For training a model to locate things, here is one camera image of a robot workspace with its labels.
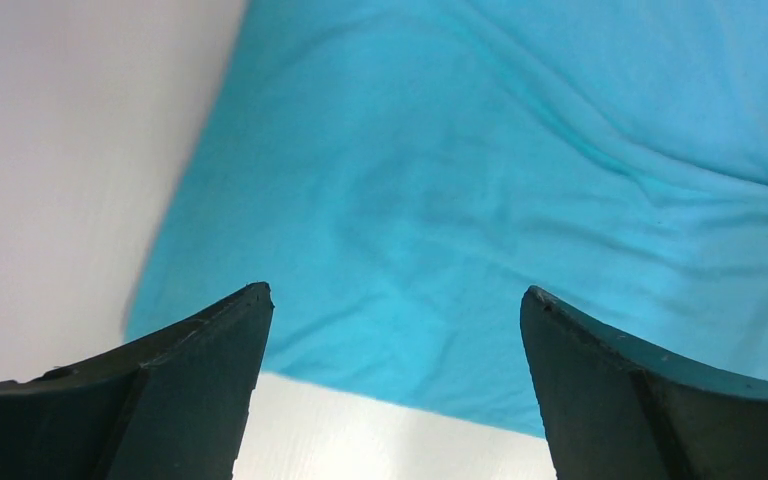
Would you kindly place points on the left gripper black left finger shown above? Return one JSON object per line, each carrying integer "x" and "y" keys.
{"x": 171, "y": 405}

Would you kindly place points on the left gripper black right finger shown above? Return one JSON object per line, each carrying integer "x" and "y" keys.
{"x": 615, "y": 406}

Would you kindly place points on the teal t-shirt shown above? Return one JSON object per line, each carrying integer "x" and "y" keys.
{"x": 400, "y": 172}

